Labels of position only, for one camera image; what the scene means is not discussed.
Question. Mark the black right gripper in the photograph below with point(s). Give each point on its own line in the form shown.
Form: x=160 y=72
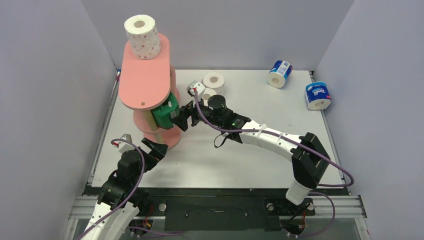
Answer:
x=190 y=114

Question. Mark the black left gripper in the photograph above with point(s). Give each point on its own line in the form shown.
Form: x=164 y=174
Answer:
x=158 y=151

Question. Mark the green brown roll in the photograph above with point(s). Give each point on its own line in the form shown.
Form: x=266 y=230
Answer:
x=164 y=113

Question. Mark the white dotted toilet roll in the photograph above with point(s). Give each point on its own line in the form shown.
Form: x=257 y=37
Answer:
x=214 y=80
x=208 y=92
x=142 y=34

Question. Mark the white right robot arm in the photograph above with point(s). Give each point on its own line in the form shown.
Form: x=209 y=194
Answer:
x=306 y=153

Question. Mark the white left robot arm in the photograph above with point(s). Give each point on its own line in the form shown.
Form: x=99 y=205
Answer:
x=120 y=198

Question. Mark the pink three-tier wooden shelf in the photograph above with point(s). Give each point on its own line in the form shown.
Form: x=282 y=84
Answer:
x=144 y=85

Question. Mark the blue white packaged roll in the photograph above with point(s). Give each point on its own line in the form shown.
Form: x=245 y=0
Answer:
x=279 y=73

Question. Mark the blue Tempo packaged roll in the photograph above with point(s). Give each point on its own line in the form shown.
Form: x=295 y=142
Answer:
x=317 y=96

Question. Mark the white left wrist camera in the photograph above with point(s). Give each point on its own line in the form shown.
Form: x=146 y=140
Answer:
x=124 y=143

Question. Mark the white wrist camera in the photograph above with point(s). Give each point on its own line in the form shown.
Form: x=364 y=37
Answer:
x=124 y=143
x=196 y=89

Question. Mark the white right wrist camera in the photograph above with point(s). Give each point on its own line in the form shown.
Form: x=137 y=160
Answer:
x=196 y=89

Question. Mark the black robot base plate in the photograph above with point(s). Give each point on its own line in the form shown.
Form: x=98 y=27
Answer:
x=217 y=209

